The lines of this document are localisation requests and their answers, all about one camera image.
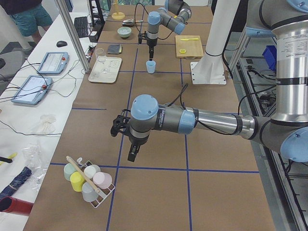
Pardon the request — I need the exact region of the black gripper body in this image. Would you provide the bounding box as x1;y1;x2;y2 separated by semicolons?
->
138;31;158;46
110;109;149;149

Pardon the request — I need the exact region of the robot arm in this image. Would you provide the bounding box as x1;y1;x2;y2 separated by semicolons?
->
138;0;192;61
111;0;308;162

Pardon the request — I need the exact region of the light blue paper cup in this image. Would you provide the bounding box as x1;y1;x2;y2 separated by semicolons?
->
146;60;156;74

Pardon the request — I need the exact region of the pink plastic cup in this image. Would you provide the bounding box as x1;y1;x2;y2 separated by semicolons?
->
93;172;112;189

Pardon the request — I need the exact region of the white plastic cup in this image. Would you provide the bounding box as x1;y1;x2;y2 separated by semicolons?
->
84;165;101;179

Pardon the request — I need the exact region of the grey plastic cup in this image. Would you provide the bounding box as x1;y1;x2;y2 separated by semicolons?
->
82;182;98;202

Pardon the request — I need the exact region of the yellow plastic cup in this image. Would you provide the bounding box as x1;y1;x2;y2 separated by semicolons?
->
70;171;86;192

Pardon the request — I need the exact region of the green plastic cup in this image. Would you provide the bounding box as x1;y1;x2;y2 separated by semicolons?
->
64;163;77;181

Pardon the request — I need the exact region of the green bowl of ice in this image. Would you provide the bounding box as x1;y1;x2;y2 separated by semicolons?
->
117;26;132;39

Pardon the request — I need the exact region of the steel ice scoop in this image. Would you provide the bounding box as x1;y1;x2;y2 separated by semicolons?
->
122;19;144;27

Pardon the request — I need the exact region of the yellow plastic knife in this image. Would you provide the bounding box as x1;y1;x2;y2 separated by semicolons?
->
180;38;199;41

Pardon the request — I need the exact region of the bamboo cutting board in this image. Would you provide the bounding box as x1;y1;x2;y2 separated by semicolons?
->
175;35;204;58

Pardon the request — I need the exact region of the grey folded cloth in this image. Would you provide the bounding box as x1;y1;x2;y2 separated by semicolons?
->
107;44;122;54

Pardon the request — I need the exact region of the yellow stand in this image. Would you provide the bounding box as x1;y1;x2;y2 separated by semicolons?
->
111;0;125;20

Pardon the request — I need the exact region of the white bear tray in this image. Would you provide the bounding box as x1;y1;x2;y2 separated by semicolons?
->
88;57;122;84

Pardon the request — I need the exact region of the clear glass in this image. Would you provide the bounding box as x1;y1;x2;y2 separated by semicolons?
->
95;48;106;64

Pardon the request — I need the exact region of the black keyboard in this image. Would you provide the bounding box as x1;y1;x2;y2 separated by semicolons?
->
74;16;90;38

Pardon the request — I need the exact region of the white cloth bag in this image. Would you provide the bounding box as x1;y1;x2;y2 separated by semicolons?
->
31;114;56;135

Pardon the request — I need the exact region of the black computer mouse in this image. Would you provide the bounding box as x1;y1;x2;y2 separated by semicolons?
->
56;40;67;48

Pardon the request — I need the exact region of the teach pendant tablet far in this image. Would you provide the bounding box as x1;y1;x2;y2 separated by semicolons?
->
38;52;69;75

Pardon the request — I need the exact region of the teach pendant tablet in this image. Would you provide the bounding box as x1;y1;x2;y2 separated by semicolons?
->
11;75;52;105
38;52;69;75

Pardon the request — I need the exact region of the clear plastic bag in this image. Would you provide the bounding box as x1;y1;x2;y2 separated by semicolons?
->
22;141;50;192

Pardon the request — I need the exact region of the teach pendant tablet near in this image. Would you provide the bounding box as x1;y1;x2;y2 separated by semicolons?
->
11;75;52;105

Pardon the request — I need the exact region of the blue storage bin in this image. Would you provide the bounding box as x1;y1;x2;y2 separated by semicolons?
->
262;45;277;72

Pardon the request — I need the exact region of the person in teal shorts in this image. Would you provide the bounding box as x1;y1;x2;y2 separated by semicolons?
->
0;0;53;44

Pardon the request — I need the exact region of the red cylinder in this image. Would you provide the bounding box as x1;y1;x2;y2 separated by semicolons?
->
0;197;34;216

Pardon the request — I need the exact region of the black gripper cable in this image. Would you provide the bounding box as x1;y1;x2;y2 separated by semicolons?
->
134;2;179;41

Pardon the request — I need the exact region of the wooden rack handle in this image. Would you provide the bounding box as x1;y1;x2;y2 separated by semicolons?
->
66;155;100;194

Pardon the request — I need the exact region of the white wire cup rack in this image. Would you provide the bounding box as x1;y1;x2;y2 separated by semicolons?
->
77;157;115;208

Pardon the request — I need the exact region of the aluminium frame post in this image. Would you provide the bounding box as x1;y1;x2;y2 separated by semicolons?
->
55;0;90;73

